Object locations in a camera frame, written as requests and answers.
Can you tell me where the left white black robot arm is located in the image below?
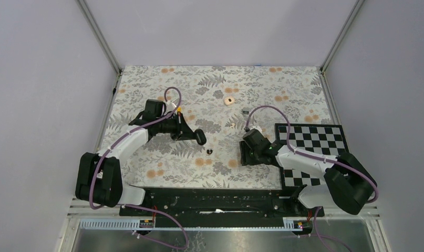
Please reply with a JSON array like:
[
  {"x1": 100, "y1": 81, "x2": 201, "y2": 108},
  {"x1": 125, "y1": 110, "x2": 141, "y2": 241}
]
[{"x1": 75, "y1": 99, "x2": 206, "y2": 216}]

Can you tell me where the aluminium frame post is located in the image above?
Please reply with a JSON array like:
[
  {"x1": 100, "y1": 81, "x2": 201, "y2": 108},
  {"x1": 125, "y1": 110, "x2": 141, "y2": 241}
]
[
  {"x1": 320, "y1": 0, "x2": 366, "y2": 73},
  {"x1": 75, "y1": 0, "x2": 122, "y2": 76}
]

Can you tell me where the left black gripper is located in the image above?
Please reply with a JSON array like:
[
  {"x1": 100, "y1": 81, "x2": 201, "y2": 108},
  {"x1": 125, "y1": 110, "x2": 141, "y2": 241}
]
[{"x1": 156, "y1": 111, "x2": 198, "y2": 141}]

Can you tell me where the right aluminium frame post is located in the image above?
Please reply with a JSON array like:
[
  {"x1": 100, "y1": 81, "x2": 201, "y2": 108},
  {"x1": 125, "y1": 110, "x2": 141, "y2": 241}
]
[{"x1": 320, "y1": 0, "x2": 366, "y2": 73}]

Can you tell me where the pink round small object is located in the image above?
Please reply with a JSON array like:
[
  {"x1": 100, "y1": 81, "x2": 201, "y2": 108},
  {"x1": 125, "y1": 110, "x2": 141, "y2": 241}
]
[{"x1": 223, "y1": 97, "x2": 235, "y2": 106}]

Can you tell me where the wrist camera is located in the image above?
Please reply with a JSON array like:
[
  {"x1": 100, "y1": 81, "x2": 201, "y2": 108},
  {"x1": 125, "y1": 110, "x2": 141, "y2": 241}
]
[
  {"x1": 245, "y1": 125, "x2": 263, "y2": 133},
  {"x1": 166, "y1": 101, "x2": 177, "y2": 111}
]

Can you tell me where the small grey metal block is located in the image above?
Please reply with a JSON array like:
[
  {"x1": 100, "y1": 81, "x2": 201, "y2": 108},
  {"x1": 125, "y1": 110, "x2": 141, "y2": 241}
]
[{"x1": 241, "y1": 108, "x2": 250, "y2": 116}]

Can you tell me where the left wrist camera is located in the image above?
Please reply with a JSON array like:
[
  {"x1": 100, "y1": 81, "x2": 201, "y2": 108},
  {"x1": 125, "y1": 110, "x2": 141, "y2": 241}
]
[{"x1": 166, "y1": 101, "x2": 177, "y2": 111}]

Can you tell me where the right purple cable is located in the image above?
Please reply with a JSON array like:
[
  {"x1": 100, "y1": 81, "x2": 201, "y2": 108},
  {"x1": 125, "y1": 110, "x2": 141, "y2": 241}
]
[{"x1": 245, "y1": 105, "x2": 379, "y2": 252}]

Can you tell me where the black white checkerboard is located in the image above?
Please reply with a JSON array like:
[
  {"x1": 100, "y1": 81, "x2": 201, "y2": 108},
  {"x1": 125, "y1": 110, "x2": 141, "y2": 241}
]
[{"x1": 275, "y1": 123, "x2": 349, "y2": 187}]

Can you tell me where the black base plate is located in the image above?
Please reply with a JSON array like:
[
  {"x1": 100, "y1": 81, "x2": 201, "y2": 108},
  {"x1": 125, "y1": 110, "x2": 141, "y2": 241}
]
[{"x1": 119, "y1": 187, "x2": 324, "y2": 228}]

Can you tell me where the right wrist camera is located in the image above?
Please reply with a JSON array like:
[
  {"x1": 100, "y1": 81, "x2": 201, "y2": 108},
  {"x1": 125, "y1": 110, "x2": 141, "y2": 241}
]
[{"x1": 245, "y1": 125, "x2": 263, "y2": 133}]

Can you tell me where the black earbud charging case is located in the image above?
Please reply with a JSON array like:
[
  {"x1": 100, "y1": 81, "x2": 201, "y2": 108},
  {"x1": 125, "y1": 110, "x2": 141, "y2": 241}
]
[{"x1": 196, "y1": 129, "x2": 207, "y2": 146}]

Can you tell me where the left aluminium frame post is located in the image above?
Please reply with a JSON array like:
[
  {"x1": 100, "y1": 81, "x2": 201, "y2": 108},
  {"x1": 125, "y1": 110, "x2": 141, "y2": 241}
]
[{"x1": 75, "y1": 0, "x2": 122, "y2": 76}]

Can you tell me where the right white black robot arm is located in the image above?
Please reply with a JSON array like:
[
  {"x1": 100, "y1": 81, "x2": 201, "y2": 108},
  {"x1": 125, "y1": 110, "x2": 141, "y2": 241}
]
[{"x1": 240, "y1": 129, "x2": 378, "y2": 216}]

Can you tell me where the floral patterned table mat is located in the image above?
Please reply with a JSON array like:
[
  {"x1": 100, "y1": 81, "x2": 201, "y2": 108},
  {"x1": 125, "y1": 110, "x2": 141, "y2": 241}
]
[{"x1": 102, "y1": 66, "x2": 334, "y2": 189}]

